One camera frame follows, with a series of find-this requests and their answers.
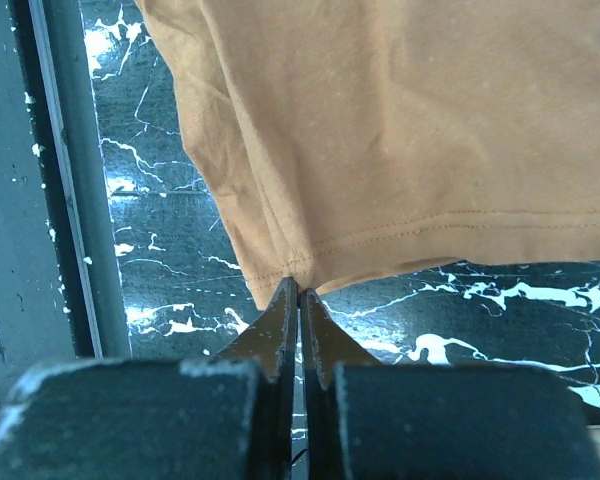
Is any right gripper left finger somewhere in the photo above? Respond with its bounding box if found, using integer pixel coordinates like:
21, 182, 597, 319
211, 277, 298, 390

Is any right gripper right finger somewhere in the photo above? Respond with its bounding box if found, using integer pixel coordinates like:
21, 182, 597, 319
299, 288, 381, 391

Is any brown boxer underwear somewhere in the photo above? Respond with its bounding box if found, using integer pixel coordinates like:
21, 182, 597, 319
139, 1, 600, 308

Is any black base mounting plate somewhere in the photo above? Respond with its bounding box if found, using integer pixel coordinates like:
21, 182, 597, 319
6, 1, 131, 357

